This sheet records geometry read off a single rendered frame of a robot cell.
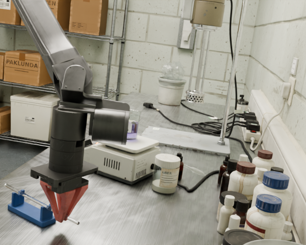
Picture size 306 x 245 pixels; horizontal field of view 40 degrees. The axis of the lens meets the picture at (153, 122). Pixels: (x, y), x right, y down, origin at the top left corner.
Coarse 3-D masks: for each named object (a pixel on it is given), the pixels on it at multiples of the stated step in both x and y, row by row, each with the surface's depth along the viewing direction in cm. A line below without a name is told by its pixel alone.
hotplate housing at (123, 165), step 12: (96, 144) 104; (84, 156) 104; (96, 156) 102; (108, 156) 100; (120, 156) 99; (132, 156) 98; (144, 156) 101; (108, 168) 101; (120, 168) 99; (132, 168) 98; (144, 168) 102; (120, 180) 100; (132, 180) 98
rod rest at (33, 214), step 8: (24, 192) 81; (16, 200) 80; (8, 208) 80; (16, 208) 79; (24, 208) 79; (32, 208) 79; (24, 216) 77; (32, 216) 76; (40, 216) 75; (48, 216) 76; (40, 224) 75; (48, 224) 76
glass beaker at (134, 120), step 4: (132, 112) 101; (136, 112) 106; (140, 112) 105; (132, 116) 102; (136, 116) 102; (132, 120) 102; (136, 120) 103; (128, 124) 102; (132, 124) 102; (136, 124) 103; (128, 128) 102; (132, 128) 102; (136, 128) 103; (128, 132) 102; (132, 132) 103; (136, 132) 104; (128, 136) 103; (132, 136) 103; (136, 136) 104; (128, 140) 103; (132, 140) 103
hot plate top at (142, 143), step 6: (138, 138) 107; (144, 138) 108; (108, 144) 101; (114, 144) 100; (126, 144) 100; (132, 144) 101; (138, 144) 102; (144, 144) 102; (150, 144) 103; (156, 144) 105; (126, 150) 98; (132, 150) 97; (138, 150) 98
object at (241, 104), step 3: (240, 96) 196; (243, 96) 196; (240, 99) 196; (243, 99) 196; (240, 102) 196; (243, 102) 196; (237, 105) 197; (240, 105) 196; (243, 105) 196; (237, 108) 197; (240, 108) 196; (243, 108) 196; (243, 111) 197; (237, 114) 197
